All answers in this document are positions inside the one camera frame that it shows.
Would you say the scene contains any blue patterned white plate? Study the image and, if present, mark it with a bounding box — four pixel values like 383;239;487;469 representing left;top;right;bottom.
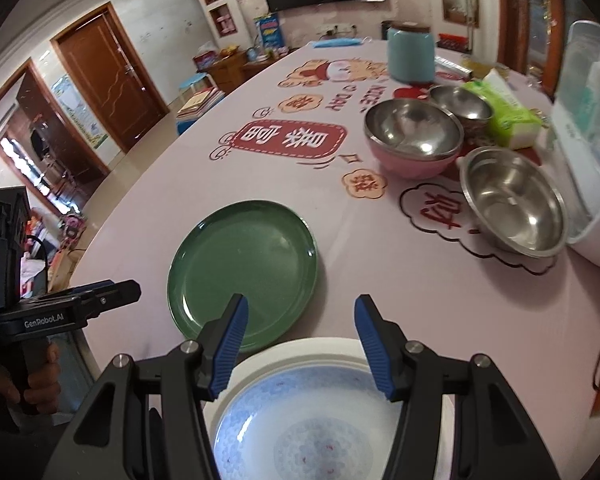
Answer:
212;365;406;480

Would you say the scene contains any colourful wall chart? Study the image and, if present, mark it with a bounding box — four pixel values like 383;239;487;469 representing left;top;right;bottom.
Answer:
50;74;109;150

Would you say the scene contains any small steel bowl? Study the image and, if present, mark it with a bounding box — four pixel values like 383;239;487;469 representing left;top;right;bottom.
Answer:
426;84;495;136

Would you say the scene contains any silver foil roll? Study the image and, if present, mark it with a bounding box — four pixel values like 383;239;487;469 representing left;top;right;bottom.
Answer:
434;57;473;81

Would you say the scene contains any wooden television cabinet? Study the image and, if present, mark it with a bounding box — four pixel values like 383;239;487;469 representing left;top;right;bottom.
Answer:
207;50;301;93

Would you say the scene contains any green tissue pack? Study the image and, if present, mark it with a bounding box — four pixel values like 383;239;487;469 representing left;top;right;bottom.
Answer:
461;69;543;151

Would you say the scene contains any stack of books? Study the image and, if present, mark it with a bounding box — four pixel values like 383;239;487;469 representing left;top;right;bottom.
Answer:
176;87;227;118

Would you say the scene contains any white countertop sterilizer cabinet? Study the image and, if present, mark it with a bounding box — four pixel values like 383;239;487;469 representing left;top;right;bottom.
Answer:
550;20;600;273

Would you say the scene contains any red lidded box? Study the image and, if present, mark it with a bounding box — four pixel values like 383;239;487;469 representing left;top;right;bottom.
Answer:
437;32;468;52

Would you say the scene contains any wooden glass sliding door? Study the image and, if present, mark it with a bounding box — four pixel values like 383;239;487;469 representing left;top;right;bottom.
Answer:
495;0;581;101

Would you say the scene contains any blue standing poster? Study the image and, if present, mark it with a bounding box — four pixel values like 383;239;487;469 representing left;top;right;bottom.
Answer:
253;12;283;48

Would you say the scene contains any brown wooden door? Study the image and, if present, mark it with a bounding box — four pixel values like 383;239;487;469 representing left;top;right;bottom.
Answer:
50;1;171;153

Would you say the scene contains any pink steel bowl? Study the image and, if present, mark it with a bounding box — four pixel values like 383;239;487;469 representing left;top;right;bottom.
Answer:
363;99;465;180

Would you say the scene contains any white paper plate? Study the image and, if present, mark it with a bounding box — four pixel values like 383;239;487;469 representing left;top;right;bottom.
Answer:
202;337;456;480

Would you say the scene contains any teal canister with brown lid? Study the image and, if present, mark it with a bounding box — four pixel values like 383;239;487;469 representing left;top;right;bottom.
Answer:
386;25;436;85

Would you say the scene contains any person's left hand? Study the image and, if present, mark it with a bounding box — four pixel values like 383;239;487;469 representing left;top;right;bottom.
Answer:
0;342;62;416

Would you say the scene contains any light blue round stool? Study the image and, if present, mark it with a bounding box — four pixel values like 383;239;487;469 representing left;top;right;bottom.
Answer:
177;73;211;106

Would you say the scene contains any blue face mask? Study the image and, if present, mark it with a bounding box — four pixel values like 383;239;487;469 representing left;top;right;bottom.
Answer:
312;36;373;50

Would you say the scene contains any wide steel bowl with handles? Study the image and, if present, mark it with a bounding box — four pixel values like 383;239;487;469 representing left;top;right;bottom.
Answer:
457;146;570;259

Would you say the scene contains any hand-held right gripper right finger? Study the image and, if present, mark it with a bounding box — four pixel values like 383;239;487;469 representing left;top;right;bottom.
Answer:
354;294;563;480

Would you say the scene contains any green plate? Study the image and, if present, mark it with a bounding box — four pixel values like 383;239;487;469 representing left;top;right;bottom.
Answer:
167;200;319;353

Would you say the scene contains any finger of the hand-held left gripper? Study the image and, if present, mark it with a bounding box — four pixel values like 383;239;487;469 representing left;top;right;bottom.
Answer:
77;280;142;320
69;284;118;298

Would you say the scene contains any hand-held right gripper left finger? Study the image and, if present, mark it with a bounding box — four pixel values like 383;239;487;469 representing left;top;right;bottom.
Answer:
40;293;249;480

